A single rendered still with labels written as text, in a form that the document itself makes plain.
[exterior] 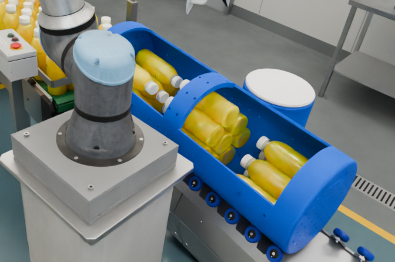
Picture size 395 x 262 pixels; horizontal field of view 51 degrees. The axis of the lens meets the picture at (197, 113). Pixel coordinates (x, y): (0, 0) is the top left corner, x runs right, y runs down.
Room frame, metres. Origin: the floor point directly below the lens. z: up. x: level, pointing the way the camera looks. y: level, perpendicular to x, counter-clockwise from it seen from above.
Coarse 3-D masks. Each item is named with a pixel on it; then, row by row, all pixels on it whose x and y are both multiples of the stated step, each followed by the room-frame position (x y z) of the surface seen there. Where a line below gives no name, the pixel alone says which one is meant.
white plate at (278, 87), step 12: (252, 72) 1.50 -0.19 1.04; (264, 72) 1.52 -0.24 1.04; (276, 72) 1.54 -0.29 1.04; (288, 72) 1.56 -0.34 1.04; (252, 84) 1.41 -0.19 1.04; (264, 84) 1.42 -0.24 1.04; (276, 84) 1.44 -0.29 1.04; (288, 84) 1.46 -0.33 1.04; (300, 84) 1.48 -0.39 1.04; (264, 96) 1.33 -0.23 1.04; (276, 96) 1.35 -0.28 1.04; (288, 96) 1.36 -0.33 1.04; (300, 96) 1.38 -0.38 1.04; (312, 96) 1.40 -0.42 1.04
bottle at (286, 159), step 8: (264, 144) 0.93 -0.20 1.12; (272, 144) 0.91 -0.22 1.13; (280, 144) 0.91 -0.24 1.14; (264, 152) 0.91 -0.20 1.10; (272, 152) 0.89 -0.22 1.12; (280, 152) 0.88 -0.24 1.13; (288, 152) 0.88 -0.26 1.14; (296, 152) 0.89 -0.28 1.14; (272, 160) 0.88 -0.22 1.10; (280, 160) 0.87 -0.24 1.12; (288, 160) 0.86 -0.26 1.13; (296, 160) 0.86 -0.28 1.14; (304, 160) 0.86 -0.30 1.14; (280, 168) 0.86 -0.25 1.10; (288, 168) 0.85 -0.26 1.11; (296, 168) 0.84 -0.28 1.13
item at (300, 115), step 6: (246, 90) 1.38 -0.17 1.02; (312, 102) 1.38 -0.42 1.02; (276, 108) 1.30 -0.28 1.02; (282, 108) 1.30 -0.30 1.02; (288, 108) 1.30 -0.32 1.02; (294, 108) 1.31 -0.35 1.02; (300, 108) 1.32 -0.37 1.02; (306, 108) 1.33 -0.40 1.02; (288, 114) 1.30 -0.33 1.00; (294, 114) 1.31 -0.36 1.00; (300, 114) 1.32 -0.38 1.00; (306, 114) 1.35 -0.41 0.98; (294, 120) 1.31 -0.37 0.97; (300, 120) 1.33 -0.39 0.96; (306, 120) 1.37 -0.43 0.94
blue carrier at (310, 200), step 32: (128, 32) 1.32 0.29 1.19; (192, 64) 1.25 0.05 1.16; (192, 96) 0.96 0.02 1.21; (224, 96) 1.16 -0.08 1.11; (160, 128) 0.95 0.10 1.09; (256, 128) 1.06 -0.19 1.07; (288, 128) 0.98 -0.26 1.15; (192, 160) 0.85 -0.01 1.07; (320, 160) 0.75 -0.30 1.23; (352, 160) 0.79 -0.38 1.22; (224, 192) 0.77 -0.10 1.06; (256, 192) 0.72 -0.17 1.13; (288, 192) 0.69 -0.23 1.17; (320, 192) 0.69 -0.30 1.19; (256, 224) 0.71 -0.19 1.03; (288, 224) 0.65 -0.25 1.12; (320, 224) 0.77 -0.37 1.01
